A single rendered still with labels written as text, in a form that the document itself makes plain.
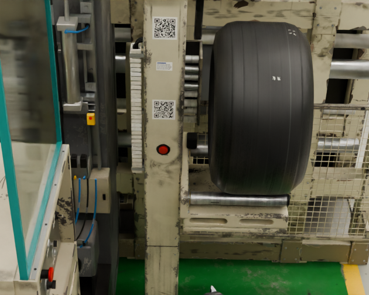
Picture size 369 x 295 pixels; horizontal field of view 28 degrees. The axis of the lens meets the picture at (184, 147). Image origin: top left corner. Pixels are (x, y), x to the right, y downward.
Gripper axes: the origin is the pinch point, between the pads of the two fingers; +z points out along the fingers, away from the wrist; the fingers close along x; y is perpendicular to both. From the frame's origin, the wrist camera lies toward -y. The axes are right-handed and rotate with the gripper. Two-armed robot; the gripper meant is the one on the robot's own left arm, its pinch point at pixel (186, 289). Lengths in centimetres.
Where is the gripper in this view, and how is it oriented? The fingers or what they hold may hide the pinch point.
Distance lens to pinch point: 198.3
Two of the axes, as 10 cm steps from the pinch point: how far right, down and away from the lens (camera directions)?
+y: -1.5, 8.4, 5.2
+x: 8.9, -1.2, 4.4
